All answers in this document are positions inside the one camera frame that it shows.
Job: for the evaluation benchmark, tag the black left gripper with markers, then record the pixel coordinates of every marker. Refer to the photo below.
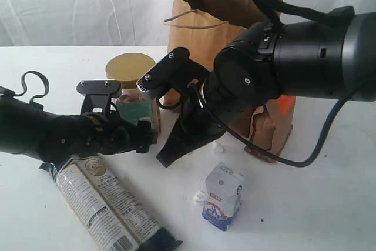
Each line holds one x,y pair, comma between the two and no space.
112,135

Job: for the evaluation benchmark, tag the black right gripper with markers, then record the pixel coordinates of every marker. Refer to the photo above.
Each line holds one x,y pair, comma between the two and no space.
207,114

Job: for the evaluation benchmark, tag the nut jar with gold lid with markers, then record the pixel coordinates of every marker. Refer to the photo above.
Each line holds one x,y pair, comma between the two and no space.
128,68

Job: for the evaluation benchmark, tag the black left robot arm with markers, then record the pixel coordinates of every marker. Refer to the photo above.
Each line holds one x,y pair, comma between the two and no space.
26,129

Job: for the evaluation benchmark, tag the brown paper shopping bag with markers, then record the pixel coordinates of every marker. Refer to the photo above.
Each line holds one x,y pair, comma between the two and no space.
204,27

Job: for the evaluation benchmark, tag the white paper scrap near jar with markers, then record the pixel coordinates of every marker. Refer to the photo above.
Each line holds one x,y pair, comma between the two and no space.
218,148

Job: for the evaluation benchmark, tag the white blue salt packet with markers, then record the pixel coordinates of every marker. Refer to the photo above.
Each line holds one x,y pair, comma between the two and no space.
224,186

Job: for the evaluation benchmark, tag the dark noodle package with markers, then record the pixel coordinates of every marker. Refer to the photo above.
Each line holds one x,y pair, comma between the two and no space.
115,218

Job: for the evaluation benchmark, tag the brown orange coffee pouch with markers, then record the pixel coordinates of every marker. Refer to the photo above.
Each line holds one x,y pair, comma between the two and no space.
271,124

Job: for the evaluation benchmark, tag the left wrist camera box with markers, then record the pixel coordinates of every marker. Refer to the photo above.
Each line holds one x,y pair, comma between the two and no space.
98,95

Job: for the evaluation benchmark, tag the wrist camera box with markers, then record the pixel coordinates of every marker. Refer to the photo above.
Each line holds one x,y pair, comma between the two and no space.
98,95
175,71

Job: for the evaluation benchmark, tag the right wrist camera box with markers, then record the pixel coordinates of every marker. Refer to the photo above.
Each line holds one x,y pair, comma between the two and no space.
175,71

